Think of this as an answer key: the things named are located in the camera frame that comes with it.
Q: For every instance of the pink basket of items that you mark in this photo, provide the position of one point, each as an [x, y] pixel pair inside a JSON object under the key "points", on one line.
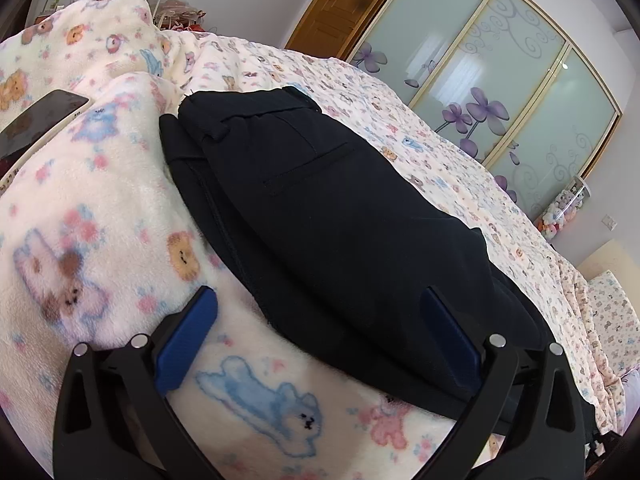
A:
{"points": [[179, 15]]}

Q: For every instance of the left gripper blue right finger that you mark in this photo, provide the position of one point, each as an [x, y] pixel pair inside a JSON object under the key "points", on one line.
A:
{"points": [[524, 420]]}

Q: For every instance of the black smartphone beige case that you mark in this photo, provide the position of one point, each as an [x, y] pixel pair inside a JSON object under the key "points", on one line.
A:
{"points": [[36, 126]]}

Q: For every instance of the frosted glass sliding wardrobe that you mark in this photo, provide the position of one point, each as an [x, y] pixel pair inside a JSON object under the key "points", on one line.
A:
{"points": [[502, 81]]}

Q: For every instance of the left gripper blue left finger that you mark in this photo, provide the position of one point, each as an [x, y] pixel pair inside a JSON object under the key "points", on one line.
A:
{"points": [[113, 419]]}

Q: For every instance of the brown wooden door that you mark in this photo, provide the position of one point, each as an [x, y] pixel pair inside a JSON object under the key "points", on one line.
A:
{"points": [[331, 28]]}

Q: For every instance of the cartoon print fleece blanket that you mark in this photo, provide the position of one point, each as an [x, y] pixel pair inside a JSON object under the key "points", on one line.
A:
{"points": [[96, 242]]}

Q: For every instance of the black pants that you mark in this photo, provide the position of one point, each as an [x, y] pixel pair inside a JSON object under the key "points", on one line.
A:
{"points": [[334, 245]]}

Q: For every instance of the cartoon print pillow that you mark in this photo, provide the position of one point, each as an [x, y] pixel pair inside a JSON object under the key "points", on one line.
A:
{"points": [[616, 321]]}

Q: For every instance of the white wall socket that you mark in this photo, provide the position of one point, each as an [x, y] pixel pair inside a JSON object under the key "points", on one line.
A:
{"points": [[609, 222]]}

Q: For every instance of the cream headboard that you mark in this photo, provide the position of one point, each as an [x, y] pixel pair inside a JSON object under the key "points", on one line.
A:
{"points": [[611, 256]]}

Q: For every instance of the clear tube of plush toys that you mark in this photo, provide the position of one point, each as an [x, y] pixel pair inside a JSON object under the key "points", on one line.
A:
{"points": [[563, 209]]}

